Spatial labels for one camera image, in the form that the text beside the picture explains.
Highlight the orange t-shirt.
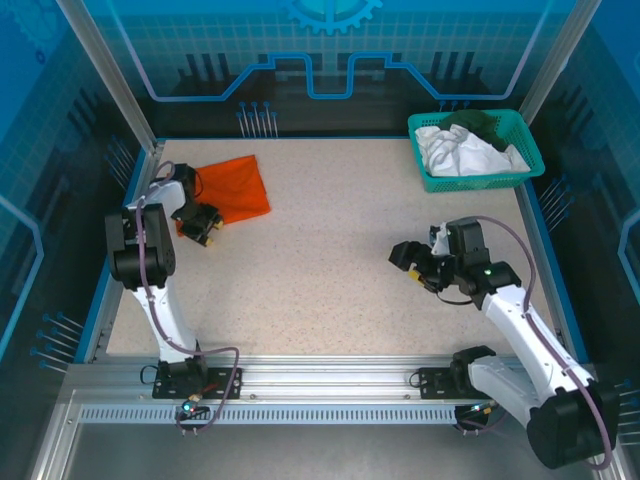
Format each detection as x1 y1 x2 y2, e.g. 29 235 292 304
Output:
174 154 272 239

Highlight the white t-shirt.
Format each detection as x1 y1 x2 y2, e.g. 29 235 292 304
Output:
414 124 531 178

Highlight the teal plastic basket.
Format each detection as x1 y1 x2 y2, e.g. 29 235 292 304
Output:
407 109 546 194

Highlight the dark green t-shirt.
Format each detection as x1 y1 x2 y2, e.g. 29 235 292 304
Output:
439 110 511 151

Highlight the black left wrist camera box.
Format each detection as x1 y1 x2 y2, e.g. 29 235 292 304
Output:
178 220 209 242

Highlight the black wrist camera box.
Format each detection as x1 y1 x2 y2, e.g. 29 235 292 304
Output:
388 240 427 274
178 220 209 242

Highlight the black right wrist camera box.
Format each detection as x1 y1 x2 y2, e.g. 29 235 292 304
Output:
388 240 427 274

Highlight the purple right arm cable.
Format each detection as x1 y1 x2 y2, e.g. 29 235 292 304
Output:
457 214 615 471

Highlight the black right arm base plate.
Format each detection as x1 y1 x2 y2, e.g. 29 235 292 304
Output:
417 367 474 400

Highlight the aluminium front rail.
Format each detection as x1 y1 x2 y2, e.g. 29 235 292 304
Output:
64 353 601 402

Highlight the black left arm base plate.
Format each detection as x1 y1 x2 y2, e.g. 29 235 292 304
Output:
152 367 244 400

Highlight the aluminium frame post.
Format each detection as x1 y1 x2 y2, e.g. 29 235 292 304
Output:
56 0 162 154
518 0 604 149

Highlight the slotted grey cable duct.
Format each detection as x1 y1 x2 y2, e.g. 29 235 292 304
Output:
78 404 474 425

